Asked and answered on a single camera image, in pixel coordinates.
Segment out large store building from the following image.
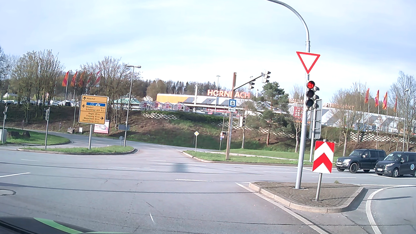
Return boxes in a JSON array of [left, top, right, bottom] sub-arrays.
[[113, 80, 416, 136]]

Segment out brown traffic light pole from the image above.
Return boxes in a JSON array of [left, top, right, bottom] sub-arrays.
[[225, 67, 271, 164]]

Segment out grassy earth bank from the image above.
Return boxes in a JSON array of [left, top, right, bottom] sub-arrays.
[[0, 96, 416, 168]]

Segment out wood of trees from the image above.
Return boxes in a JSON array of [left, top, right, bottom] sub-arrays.
[[135, 75, 234, 106]]

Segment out grass traffic island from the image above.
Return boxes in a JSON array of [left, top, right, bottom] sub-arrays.
[[17, 136, 137, 162], [180, 142, 341, 175]]

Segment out pine tree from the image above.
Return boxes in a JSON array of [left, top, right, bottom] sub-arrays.
[[252, 80, 291, 148]]

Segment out traffic light with give-way sign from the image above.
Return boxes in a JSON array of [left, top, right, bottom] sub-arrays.
[[145, 0, 328, 191]]

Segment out red white billboard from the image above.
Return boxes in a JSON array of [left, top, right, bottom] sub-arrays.
[[93, 119, 111, 135]]

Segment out yellow direction sign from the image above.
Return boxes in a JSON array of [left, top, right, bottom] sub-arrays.
[[76, 94, 109, 151]]

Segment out grey asphalt road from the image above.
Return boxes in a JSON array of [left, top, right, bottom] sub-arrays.
[[0, 126, 416, 234]]

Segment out red white chevron sign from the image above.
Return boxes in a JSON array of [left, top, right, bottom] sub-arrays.
[[309, 140, 336, 203]]

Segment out cobbled kerbed traffic island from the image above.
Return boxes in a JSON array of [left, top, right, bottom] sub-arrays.
[[247, 175, 365, 217]]

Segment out row of orange flags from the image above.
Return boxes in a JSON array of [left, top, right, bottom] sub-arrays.
[[60, 67, 103, 109], [359, 87, 400, 151]]

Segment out black suv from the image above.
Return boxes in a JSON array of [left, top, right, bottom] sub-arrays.
[[335, 146, 388, 177]]

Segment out traffic light on pole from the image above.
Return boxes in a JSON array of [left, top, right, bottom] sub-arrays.
[[42, 108, 51, 151], [0, 105, 8, 144]]

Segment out row of parked cars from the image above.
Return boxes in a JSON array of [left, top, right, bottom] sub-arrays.
[[0, 93, 78, 112]]

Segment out row of bare trees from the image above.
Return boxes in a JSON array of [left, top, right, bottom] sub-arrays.
[[284, 61, 416, 163], [0, 18, 144, 143]]

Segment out road markings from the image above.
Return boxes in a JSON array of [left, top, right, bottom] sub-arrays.
[[0, 129, 416, 234]]

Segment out dark van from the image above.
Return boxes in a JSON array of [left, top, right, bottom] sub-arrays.
[[374, 148, 416, 180]]

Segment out double-headed lamp post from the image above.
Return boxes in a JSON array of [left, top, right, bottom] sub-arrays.
[[119, 64, 142, 149]]

